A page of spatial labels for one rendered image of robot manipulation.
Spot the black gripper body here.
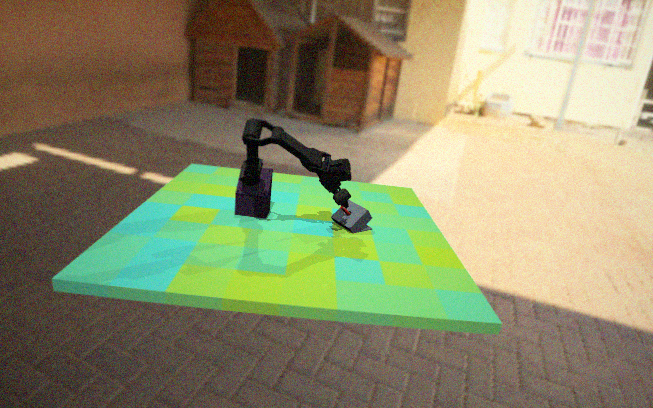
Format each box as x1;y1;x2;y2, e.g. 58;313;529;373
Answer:
319;175;351;205

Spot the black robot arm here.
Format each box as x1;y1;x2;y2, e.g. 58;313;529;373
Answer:
239;119;351;187

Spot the grey sloped panel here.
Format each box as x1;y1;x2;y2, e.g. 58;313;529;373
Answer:
331;200;372;233

